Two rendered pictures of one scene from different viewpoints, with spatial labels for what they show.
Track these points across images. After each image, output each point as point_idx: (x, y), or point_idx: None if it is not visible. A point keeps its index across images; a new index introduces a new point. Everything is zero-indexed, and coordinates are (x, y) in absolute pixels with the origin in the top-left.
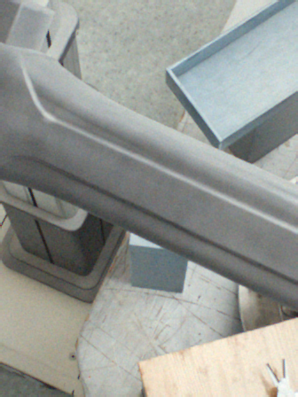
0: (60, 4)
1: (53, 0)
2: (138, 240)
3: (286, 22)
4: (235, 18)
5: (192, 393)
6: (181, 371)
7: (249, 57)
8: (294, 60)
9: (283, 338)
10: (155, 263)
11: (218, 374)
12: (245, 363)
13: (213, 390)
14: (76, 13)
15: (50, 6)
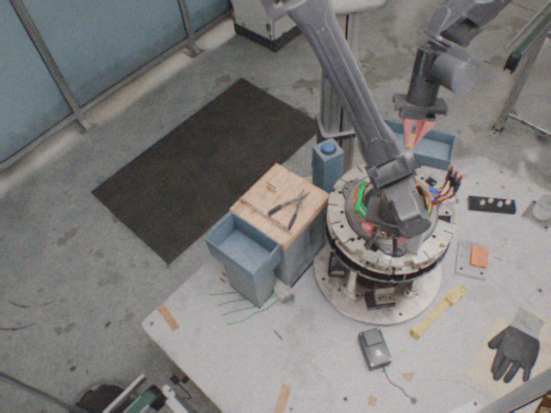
0: (358, 64)
1: (352, 47)
2: (315, 147)
3: (424, 142)
4: (425, 168)
5: (278, 181)
6: (282, 175)
7: (402, 140)
8: (413, 151)
9: (318, 194)
10: (317, 170)
11: (290, 184)
12: (300, 188)
13: (284, 186)
14: (359, 69)
15: (349, 48)
